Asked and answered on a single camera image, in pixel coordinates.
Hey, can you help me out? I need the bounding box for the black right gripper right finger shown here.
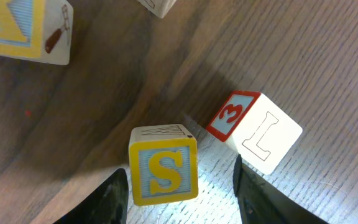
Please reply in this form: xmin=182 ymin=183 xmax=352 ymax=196
xmin=233 ymin=155 xmax=325 ymax=224

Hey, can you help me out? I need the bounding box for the yellow A wooden block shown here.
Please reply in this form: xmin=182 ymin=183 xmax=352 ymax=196
xmin=0 ymin=0 xmax=74 ymax=65

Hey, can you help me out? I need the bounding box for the wood L top block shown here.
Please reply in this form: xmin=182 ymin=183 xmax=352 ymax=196
xmin=206 ymin=90 xmax=303 ymax=175

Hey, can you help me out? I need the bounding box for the yellow S wooden block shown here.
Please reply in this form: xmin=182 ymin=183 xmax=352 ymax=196
xmin=129 ymin=124 xmax=198 ymax=206

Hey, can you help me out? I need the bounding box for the blue D block lower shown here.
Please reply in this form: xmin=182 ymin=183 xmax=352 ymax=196
xmin=138 ymin=0 xmax=177 ymax=19

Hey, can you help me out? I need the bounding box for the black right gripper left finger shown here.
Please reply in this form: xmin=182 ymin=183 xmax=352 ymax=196
xmin=54 ymin=168 xmax=129 ymax=224

